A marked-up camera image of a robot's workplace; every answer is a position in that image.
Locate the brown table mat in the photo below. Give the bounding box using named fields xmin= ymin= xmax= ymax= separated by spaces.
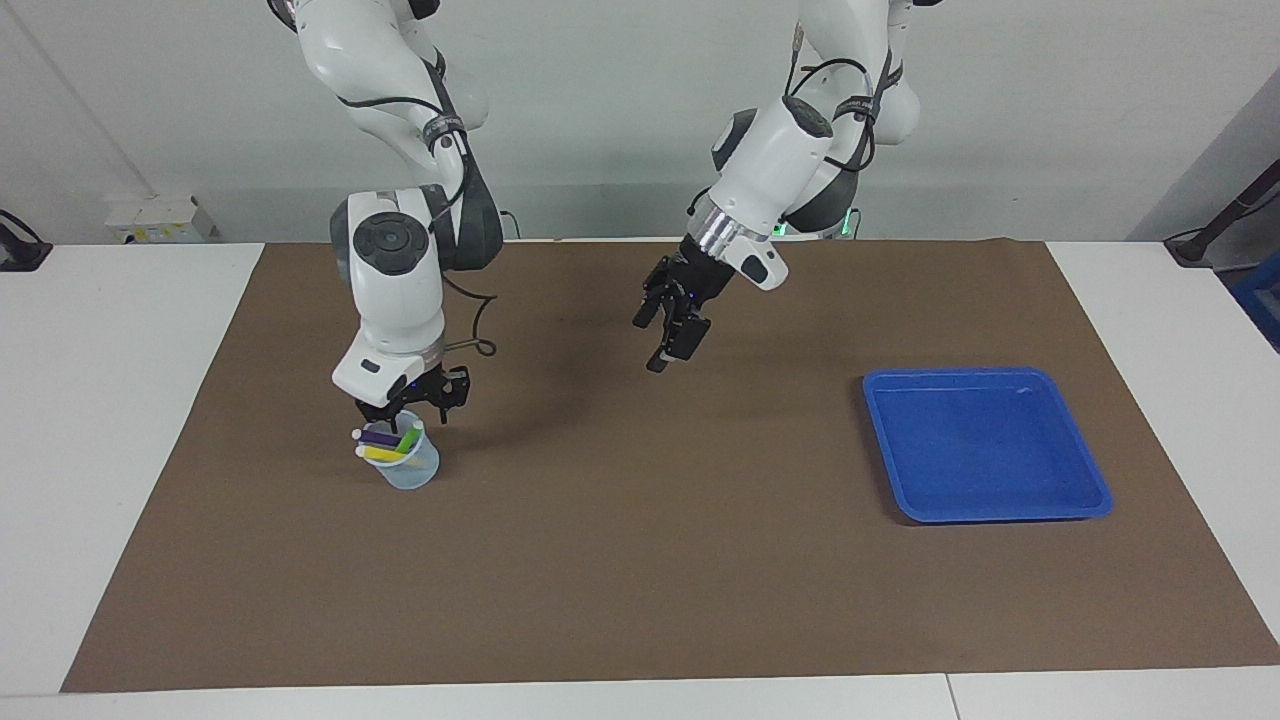
xmin=60 ymin=238 xmax=1280 ymax=693

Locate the black clamp mount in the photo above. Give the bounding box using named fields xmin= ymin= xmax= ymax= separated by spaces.
xmin=0 ymin=210 xmax=53 ymax=273

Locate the clear plastic cup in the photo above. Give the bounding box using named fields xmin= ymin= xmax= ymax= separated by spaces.
xmin=358 ymin=410 xmax=441 ymax=491

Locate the black stand pole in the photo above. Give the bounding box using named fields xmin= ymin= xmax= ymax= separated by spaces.
xmin=1165 ymin=160 xmax=1280 ymax=269

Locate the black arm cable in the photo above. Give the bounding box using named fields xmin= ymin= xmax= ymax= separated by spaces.
xmin=335 ymin=60 xmax=501 ymax=361
xmin=790 ymin=25 xmax=906 ymax=173

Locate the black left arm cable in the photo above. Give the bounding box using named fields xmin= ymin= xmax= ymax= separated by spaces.
xmin=790 ymin=25 xmax=906 ymax=173

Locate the white power strip box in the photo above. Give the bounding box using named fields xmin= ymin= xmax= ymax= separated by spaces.
xmin=105 ymin=195 xmax=219 ymax=244

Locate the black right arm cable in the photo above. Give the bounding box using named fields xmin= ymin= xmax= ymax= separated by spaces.
xmin=335 ymin=60 xmax=501 ymax=361

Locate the blue plastic tray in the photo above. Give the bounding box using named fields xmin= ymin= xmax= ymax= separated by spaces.
xmin=863 ymin=367 xmax=1114 ymax=524

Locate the blue crate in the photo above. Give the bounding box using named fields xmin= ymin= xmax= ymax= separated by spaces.
xmin=1230 ymin=262 xmax=1280 ymax=351

